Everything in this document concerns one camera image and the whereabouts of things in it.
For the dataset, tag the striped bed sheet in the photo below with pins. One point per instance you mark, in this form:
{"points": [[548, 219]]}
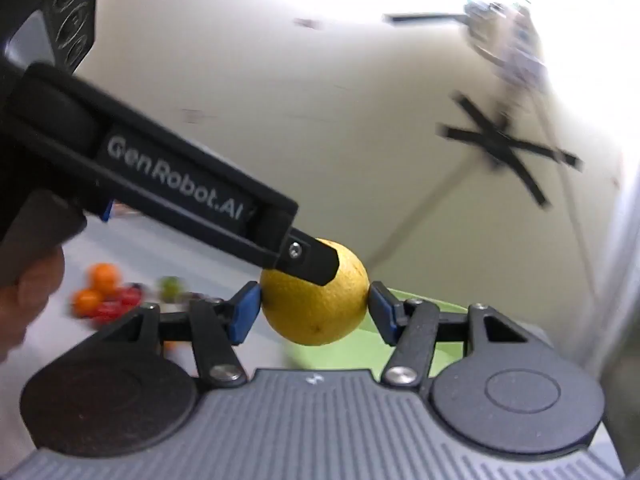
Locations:
{"points": [[200, 260]]}

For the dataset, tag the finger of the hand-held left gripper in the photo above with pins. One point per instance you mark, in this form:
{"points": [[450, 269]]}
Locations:
{"points": [[312, 259]]}

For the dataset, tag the red tomato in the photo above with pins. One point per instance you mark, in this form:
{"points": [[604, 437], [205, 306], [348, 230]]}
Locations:
{"points": [[107, 311], [129, 296]]}

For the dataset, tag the white power strip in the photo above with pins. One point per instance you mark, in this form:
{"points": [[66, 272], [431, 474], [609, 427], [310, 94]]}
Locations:
{"points": [[510, 45]]}

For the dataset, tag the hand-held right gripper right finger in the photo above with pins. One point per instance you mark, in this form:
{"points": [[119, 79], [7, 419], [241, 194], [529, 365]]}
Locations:
{"points": [[381, 311]]}

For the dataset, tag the orange tomato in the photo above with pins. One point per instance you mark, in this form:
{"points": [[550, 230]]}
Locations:
{"points": [[103, 278], [87, 303]]}

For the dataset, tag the yellow lemon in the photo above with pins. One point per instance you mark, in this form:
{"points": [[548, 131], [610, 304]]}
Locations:
{"points": [[320, 312]]}

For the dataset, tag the black tape strip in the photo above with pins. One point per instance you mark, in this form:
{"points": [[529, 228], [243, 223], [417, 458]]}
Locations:
{"points": [[425, 17]]}

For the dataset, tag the green plastic basket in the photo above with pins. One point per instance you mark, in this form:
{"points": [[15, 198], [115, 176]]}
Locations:
{"points": [[360, 355]]}

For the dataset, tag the green round tomato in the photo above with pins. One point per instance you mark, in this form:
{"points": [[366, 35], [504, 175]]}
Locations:
{"points": [[169, 287]]}

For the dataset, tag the person's left hand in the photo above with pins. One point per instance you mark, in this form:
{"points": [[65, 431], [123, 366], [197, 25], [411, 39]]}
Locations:
{"points": [[30, 305]]}

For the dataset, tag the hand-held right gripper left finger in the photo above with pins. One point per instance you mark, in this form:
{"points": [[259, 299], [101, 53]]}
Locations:
{"points": [[245, 316]]}

